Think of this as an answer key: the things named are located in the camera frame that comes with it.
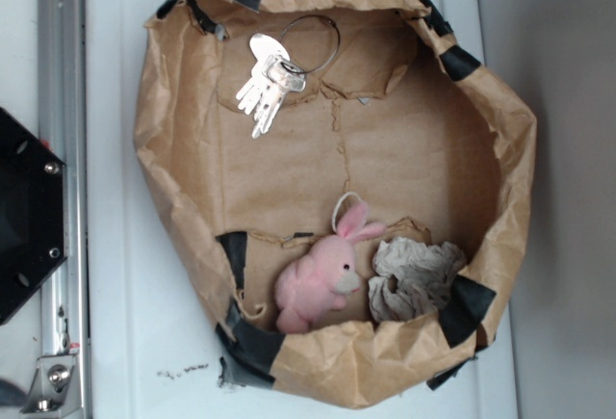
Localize silver keys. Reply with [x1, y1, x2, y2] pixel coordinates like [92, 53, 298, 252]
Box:
[235, 14, 342, 140]

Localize pink plush bunny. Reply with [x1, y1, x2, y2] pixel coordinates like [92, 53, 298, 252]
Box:
[274, 192, 387, 334]

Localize brown paper bag bin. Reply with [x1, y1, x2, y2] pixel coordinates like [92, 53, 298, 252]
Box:
[134, 0, 537, 408]

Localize crumpled grey paper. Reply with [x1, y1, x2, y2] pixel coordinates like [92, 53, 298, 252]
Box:
[368, 237, 468, 323]

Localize aluminium extrusion rail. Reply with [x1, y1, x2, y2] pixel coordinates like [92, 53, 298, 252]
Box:
[38, 0, 91, 418]

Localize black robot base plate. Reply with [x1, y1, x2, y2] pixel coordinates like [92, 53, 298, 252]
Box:
[1, 110, 66, 325]

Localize silver corner bracket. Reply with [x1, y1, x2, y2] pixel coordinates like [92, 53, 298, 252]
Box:
[19, 354, 82, 418]

